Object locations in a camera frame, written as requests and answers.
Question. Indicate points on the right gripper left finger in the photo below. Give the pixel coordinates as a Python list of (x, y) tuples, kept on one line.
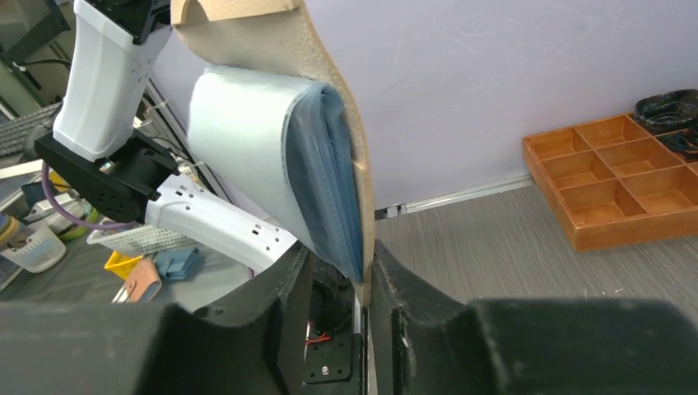
[(250, 341)]

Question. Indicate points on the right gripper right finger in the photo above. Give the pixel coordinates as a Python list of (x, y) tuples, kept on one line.
[(425, 342)]

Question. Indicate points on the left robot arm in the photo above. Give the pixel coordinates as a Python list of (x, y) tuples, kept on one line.
[(121, 172)]

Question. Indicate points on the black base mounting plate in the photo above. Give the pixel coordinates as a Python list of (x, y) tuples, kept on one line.
[(334, 361)]

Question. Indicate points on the white perforated basket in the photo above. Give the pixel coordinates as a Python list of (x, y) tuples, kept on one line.
[(138, 240)]

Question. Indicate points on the wooden compartment tray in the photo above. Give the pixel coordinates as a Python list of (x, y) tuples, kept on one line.
[(611, 183)]

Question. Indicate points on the dark bundle middle centre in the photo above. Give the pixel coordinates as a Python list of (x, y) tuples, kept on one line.
[(683, 143)]

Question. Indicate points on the dark bundle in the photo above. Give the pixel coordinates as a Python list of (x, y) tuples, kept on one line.
[(683, 143), (667, 112)]

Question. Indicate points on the dark bundle middle left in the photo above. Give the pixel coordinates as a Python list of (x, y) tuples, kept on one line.
[(667, 112)]

